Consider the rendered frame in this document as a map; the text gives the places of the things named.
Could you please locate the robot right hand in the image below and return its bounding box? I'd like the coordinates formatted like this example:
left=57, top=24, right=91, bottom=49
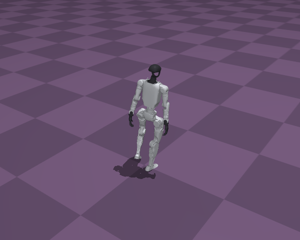
left=163, top=120, right=169, bottom=136

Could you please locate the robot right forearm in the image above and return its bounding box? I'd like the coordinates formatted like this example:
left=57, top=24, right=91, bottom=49
left=163, top=102, right=170, bottom=123

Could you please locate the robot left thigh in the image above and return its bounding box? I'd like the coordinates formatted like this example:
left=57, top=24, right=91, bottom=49
left=136, top=108, right=146, bottom=135

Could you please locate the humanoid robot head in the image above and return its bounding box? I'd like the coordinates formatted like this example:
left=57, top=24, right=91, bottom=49
left=147, top=64, right=162, bottom=84

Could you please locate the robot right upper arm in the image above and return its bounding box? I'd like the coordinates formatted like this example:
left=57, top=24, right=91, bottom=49
left=159, top=84, right=169, bottom=108

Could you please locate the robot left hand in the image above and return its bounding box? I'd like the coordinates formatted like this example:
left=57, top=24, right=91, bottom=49
left=128, top=111, right=134, bottom=127

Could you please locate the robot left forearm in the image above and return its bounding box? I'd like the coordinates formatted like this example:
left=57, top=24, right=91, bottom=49
left=129, top=95, right=138, bottom=114

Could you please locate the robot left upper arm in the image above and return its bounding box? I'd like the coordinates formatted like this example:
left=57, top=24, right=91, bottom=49
left=134, top=79, right=145, bottom=101

